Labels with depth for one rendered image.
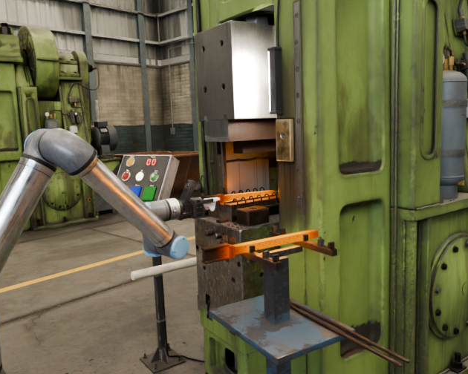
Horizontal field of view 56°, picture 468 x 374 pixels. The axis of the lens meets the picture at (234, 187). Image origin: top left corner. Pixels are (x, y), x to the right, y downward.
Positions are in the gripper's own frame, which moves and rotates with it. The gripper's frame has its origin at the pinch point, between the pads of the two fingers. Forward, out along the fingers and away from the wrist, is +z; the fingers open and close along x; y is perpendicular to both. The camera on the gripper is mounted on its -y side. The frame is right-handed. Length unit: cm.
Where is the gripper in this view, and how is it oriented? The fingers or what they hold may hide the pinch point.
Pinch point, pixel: (215, 197)
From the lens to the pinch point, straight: 197.3
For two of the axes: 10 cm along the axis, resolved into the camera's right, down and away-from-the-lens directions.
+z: 8.2, -1.2, 5.6
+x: 5.7, 0.9, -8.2
